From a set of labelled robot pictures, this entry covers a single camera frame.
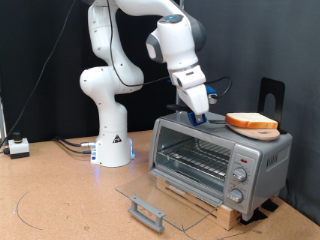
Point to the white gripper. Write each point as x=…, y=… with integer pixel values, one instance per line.
x=196, y=98

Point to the slice of white bread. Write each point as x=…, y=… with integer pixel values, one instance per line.
x=250, y=120

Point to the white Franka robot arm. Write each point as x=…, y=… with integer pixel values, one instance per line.
x=111, y=110

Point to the silver oven knob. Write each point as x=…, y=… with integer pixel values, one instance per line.
x=240, y=174
x=235, y=195

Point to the silver toaster oven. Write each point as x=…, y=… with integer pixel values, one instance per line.
x=266, y=163

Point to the small round wooden board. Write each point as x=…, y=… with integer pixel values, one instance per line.
x=263, y=135

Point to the black metal bookend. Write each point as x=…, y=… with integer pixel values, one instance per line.
x=271, y=87

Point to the slotted wooden block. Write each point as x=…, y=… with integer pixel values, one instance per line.
x=230, y=216

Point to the black foam pad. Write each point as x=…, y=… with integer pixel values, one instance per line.
x=253, y=216
x=270, y=205

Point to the white power adapter box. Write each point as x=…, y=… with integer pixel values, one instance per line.
x=19, y=146

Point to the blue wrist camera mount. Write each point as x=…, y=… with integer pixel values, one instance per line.
x=211, y=94

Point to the metal frame post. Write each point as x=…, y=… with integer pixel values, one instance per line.
x=2, y=123

